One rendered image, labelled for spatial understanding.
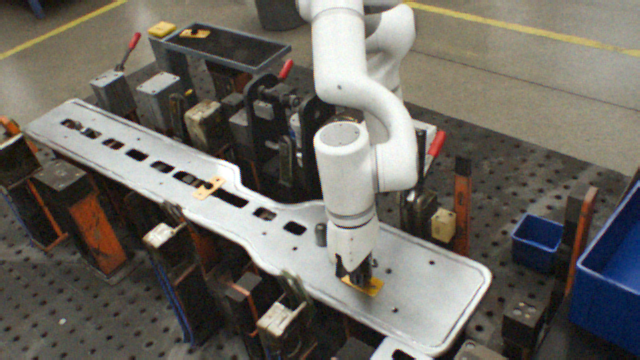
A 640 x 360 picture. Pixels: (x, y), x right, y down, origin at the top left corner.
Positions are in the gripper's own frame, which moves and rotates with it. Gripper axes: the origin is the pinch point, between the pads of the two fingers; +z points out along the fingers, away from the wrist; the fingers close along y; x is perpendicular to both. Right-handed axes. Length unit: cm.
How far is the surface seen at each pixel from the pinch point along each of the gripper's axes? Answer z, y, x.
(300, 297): -3.0, 12.0, -3.9
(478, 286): 3.0, -10.2, 18.6
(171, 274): 7.1, 16.2, -38.1
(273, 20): 94, -224, -239
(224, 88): -1, -35, -70
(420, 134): -18.6, -20.5, 1.5
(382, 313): 2.9, 3.9, 7.2
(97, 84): -3, -18, -105
